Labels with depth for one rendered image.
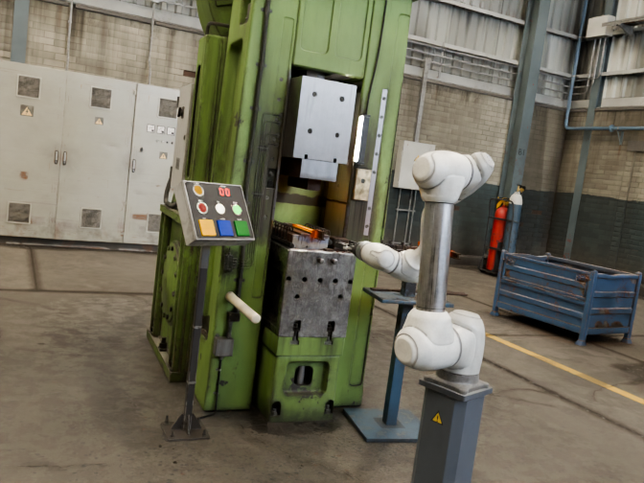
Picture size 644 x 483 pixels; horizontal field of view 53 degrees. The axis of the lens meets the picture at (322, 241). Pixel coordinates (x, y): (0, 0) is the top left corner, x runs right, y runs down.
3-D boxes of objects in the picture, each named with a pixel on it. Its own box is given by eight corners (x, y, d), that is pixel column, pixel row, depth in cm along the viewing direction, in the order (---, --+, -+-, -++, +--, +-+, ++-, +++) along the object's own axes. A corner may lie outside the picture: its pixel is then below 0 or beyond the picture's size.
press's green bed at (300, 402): (333, 422, 344) (345, 337, 339) (267, 425, 329) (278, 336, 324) (297, 385, 395) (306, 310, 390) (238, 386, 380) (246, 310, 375)
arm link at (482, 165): (456, 175, 245) (433, 172, 236) (491, 146, 234) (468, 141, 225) (471, 203, 239) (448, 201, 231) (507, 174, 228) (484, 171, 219)
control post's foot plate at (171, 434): (212, 439, 305) (214, 421, 304) (165, 442, 296) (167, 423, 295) (202, 421, 324) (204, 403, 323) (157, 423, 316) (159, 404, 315)
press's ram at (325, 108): (361, 166, 335) (372, 88, 330) (292, 157, 319) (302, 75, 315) (329, 163, 373) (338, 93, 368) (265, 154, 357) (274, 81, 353)
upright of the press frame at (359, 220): (361, 406, 373) (418, -2, 348) (320, 408, 363) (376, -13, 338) (331, 380, 413) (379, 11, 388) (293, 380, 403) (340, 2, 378)
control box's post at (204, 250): (190, 432, 309) (215, 209, 298) (182, 433, 308) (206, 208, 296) (189, 429, 313) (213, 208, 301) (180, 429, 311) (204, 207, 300)
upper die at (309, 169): (335, 181, 330) (338, 163, 329) (299, 177, 322) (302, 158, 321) (306, 176, 368) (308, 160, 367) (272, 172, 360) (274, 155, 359)
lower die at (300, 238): (327, 250, 334) (329, 234, 333) (290, 247, 326) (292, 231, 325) (298, 238, 372) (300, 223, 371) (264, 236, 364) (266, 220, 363)
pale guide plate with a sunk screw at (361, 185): (368, 200, 352) (372, 170, 351) (353, 199, 349) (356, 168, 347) (366, 200, 354) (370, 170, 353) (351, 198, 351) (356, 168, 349)
